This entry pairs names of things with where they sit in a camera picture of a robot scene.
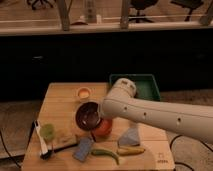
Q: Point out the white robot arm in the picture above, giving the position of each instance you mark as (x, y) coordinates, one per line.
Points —
(195, 121)

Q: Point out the green plastic tray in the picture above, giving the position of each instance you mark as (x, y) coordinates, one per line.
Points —
(147, 87)

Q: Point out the orange bowl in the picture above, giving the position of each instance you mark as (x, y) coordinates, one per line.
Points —
(103, 129)

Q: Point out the grey blue cloth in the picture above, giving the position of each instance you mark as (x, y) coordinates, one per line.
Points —
(130, 137)

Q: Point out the blue sponge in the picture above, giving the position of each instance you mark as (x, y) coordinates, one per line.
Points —
(83, 149)

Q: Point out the green chili pepper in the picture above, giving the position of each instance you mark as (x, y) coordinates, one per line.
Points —
(103, 152)

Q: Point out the yellow banana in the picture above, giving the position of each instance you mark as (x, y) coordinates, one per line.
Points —
(129, 151)

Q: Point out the green round sponge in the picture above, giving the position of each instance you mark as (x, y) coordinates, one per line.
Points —
(47, 132)

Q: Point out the black office chair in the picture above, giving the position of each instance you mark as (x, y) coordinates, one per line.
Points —
(141, 5)

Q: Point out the black handled tool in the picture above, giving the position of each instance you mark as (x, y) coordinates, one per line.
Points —
(46, 154)

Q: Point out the white handled brush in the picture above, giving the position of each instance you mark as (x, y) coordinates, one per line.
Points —
(44, 149)

